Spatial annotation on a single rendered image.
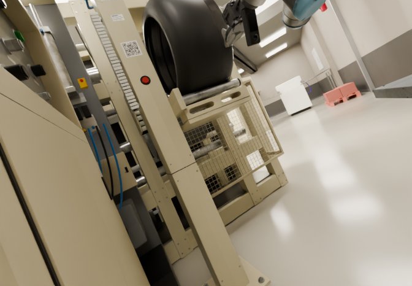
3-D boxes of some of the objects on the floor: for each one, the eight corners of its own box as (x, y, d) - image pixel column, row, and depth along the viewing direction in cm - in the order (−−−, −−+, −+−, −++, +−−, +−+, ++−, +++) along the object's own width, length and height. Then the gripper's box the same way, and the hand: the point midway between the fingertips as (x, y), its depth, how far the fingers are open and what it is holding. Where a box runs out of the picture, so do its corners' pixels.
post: (228, 305, 82) (5, -201, 87) (216, 287, 94) (21, -155, 99) (251, 284, 87) (40, -192, 92) (236, 270, 100) (50, -149, 104)
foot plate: (222, 329, 73) (221, 324, 73) (200, 289, 98) (198, 285, 98) (271, 282, 84) (269, 277, 84) (240, 256, 109) (238, 252, 109)
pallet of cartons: (363, 94, 495) (356, 80, 495) (331, 107, 527) (325, 94, 528) (350, 95, 593) (345, 83, 594) (324, 105, 625) (319, 94, 626)
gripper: (254, -17, 63) (227, 32, 82) (232, -16, 59) (210, 35, 78) (267, 4, 61) (236, 49, 81) (246, 7, 58) (219, 53, 77)
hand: (228, 46), depth 78 cm, fingers closed
